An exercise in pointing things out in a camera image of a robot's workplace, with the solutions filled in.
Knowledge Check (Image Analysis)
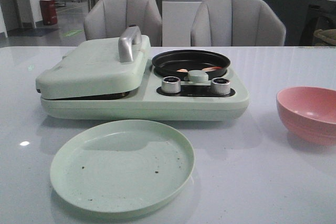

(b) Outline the mint green breakfast maker lid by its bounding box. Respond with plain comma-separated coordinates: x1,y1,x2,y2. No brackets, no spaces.
36,26,151,100

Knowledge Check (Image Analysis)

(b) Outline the pink plastic bowl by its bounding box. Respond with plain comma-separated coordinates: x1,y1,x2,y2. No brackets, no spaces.
276,87,335,145

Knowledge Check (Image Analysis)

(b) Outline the left silver control knob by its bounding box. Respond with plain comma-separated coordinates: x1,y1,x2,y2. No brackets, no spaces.
161,76,181,94

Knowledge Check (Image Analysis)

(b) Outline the silver control knob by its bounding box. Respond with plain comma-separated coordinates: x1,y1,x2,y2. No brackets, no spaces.
161,76,181,94
210,78,231,95

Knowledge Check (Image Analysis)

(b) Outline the black round frying pan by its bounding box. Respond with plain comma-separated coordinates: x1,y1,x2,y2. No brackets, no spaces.
152,49,230,80

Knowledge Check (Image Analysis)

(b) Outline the right silver control knob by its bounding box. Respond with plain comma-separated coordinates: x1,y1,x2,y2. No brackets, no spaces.
210,78,231,95

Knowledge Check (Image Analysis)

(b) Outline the mint green round plate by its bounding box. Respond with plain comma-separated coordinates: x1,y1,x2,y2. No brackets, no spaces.
50,120,195,218

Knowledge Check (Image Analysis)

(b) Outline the right grey upholstered chair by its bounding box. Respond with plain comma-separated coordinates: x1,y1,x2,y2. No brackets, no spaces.
191,0,286,47

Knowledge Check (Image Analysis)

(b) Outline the grey upholstered chair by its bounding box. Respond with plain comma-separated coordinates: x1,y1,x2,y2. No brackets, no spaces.
191,0,286,47
83,0,162,47

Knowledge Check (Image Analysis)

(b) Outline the left grey upholstered chair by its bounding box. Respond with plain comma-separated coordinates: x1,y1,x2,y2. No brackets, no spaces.
83,0,162,47

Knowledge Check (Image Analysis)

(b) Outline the white refrigerator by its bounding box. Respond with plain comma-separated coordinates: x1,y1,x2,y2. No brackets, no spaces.
162,0,204,47

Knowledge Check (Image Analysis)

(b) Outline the red trash bin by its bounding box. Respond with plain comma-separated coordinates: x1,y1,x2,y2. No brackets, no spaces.
39,0,57,25

